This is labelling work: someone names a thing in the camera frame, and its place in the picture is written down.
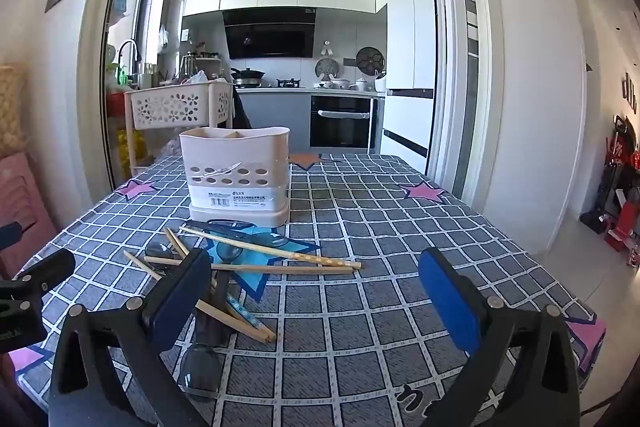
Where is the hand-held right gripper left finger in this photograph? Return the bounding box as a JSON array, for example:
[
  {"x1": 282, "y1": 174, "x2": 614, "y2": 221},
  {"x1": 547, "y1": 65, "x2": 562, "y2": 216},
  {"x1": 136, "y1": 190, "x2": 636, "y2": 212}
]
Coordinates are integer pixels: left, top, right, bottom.
[{"x1": 48, "y1": 248, "x2": 214, "y2": 427}]

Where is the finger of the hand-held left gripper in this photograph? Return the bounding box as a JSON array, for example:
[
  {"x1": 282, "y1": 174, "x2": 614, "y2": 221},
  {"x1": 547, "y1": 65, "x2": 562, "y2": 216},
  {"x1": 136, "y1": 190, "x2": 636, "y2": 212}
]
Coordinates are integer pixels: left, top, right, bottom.
[
  {"x1": 0, "y1": 221, "x2": 24, "y2": 251},
  {"x1": 0, "y1": 250, "x2": 77, "y2": 308}
]

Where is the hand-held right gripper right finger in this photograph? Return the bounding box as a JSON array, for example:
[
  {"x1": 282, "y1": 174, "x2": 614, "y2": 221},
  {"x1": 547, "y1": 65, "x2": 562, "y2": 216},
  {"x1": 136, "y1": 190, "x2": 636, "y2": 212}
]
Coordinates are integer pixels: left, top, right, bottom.
[{"x1": 417, "y1": 247, "x2": 586, "y2": 427}]

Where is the plain bamboo chopstick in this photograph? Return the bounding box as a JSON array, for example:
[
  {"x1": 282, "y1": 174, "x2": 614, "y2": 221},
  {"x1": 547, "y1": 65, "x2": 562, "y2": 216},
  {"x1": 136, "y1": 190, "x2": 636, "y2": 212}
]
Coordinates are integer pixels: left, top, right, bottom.
[
  {"x1": 164, "y1": 228, "x2": 277, "y2": 339},
  {"x1": 123, "y1": 250, "x2": 271, "y2": 343},
  {"x1": 144, "y1": 257, "x2": 354, "y2": 276}
]

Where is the dark translucent spoon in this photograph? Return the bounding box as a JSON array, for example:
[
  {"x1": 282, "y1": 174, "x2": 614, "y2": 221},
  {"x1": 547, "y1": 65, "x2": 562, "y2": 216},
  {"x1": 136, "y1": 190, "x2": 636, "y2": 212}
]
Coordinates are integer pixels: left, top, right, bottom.
[
  {"x1": 144, "y1": 241, "x2": 181, "y2": 263},
  {"x1": 179, "y1": 269, "x2": 233, "y2": 403},
  {"x1": 186, "y1": 219, "x2": 292, "y2": 254}
]

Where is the yellow flower patterned chopstick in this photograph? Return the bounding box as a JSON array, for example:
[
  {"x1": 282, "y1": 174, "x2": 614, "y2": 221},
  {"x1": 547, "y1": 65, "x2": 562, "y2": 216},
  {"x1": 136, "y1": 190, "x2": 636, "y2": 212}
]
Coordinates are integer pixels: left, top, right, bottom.
[{"x1": 179, "y1": 227, "x2": 363, "y2": 269}]

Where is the white perforated utensil holder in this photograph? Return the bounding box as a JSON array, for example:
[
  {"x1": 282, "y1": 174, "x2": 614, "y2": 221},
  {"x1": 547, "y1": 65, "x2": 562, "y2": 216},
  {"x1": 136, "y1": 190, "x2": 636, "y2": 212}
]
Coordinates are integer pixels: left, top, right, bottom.
[{"x1": 179, "y1": 126, "x2": 292, "y2": 227}]

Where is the pink plastic stool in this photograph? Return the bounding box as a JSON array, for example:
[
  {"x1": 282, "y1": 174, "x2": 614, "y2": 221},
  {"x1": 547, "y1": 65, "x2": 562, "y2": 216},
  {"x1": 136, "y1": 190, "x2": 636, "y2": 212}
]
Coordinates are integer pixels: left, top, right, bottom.
[{"x1": 0, "y1": 152, "x2": 58, "y2": 278}]

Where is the grey checked star tablecloth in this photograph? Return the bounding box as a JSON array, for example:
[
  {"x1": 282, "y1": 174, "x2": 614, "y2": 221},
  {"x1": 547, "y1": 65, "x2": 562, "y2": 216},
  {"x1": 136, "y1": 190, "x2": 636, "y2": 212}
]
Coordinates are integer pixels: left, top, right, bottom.
[{"x1": 10, "y1": 153, "x2": 608, "y2": 427}]

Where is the beige beaded cushion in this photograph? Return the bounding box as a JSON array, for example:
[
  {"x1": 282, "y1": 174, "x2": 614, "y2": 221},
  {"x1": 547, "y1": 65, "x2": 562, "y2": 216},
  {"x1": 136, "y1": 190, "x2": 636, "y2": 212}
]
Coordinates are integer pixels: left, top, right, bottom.
[{"x1": 0, "y1": 64, "x2": 28, "y2": 158}]

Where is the yellow packaging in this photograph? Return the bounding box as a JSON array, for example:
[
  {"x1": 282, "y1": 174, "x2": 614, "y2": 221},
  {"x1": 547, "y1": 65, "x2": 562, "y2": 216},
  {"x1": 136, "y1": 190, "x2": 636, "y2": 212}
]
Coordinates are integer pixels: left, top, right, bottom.
[{"x1": 116, "y1": 127, "x2": 151, "y2": 178}]

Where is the red plastic basket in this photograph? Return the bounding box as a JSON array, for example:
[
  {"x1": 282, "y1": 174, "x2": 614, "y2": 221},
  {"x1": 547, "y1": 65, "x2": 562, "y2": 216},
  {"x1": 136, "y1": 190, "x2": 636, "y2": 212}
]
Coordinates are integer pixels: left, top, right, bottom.
[{"x1": 107, "y1": 92, "x2": 132, "y2": 118}]

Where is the beige perforated storage cart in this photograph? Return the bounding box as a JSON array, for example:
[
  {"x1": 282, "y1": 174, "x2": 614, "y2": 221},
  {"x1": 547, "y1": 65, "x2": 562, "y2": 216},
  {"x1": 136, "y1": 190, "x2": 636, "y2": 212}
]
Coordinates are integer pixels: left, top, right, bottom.
[{"x1": 123, "y1": 79, "x2": 236, "y2": 180}]

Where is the black hanging garment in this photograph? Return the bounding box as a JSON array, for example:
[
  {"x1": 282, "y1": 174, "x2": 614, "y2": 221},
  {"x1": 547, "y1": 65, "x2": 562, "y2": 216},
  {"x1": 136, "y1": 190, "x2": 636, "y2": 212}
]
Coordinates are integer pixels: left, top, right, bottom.
[{"x1": 231, "y1": 84, "x2": 253, "y2": 130}]

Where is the red and black appliance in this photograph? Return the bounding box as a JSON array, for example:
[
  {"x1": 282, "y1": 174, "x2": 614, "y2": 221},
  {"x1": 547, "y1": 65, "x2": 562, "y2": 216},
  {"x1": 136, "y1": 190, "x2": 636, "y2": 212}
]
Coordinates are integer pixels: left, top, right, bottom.
[{"x1": 580, "y1": 114, "x2": 640, "y2": 253}]

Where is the grey kitchen counter cabinet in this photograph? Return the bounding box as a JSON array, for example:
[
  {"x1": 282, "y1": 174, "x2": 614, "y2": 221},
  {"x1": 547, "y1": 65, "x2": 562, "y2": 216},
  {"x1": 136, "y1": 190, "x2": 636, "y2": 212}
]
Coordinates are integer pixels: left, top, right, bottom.
[{"x1": 235, "y1": 88, "x2": 386, "y2": 152}]

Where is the black built-in oven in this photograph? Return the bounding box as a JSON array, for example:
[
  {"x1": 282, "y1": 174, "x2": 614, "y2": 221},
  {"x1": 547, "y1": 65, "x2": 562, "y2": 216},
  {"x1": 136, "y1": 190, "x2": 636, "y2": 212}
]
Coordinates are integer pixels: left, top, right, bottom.
[{"x1": 309, "y1": 94, "x2": 376, "y2": 150}]

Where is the curved kitchen faucet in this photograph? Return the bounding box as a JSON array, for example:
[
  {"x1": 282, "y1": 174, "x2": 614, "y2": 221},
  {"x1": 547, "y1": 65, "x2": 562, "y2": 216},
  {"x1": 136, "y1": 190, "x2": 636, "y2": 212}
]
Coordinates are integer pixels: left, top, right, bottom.
[{"x1": 117, "y1": 39, "x2": 143, "y2": 78}]

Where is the black wok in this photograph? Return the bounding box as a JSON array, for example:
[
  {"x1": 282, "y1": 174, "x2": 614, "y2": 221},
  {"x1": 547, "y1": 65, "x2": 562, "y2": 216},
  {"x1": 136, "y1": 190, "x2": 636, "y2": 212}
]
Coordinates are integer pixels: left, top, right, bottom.
[{"x1": 230, "y1": 67, "x2": 267, "y2": 82}]

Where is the countertop spice rack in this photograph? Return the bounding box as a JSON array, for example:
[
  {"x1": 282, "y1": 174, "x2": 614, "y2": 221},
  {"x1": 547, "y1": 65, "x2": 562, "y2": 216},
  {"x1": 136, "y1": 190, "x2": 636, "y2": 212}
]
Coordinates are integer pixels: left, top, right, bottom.
[{"x1": 181, "y1": 41, "x2": 223, "y2": 80}]

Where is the dark round steamer rack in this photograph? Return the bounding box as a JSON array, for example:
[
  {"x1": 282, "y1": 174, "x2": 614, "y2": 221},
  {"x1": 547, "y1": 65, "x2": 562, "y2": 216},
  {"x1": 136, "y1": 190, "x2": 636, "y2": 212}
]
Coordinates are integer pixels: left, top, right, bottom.
[{"x1": 356, "y1": 47, "x2": 386, "y2": 75}]

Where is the white refrigerator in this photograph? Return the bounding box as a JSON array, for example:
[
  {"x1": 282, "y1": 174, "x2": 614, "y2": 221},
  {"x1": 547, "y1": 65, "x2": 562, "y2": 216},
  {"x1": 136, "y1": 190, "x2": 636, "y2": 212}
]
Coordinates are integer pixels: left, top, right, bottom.
[{"x1": 381, "y1": 0, "x2": 441, "y2": 175}]

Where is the grey round steamer rack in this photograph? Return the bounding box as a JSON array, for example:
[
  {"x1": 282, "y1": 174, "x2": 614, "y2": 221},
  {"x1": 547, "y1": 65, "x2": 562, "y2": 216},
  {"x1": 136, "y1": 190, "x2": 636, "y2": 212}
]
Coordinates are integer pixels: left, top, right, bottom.
[{"x1": 315, "y1": 58, "x2": 340, "y2": 80}]

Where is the black range hood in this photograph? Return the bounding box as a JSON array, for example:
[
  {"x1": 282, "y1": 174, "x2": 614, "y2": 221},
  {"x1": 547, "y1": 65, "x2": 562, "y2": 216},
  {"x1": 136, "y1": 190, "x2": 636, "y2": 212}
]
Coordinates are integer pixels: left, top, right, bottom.
[{"x1": 222, "y1": 7, "x2": 318, "y2": 60}]

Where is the dark wall decoration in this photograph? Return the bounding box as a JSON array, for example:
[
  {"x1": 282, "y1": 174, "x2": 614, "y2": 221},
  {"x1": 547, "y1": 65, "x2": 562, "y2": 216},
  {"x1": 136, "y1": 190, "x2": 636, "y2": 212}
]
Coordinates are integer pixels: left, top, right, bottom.
[{"x1": 620, "y1": 72, "x2": 640, "y2": 115}]

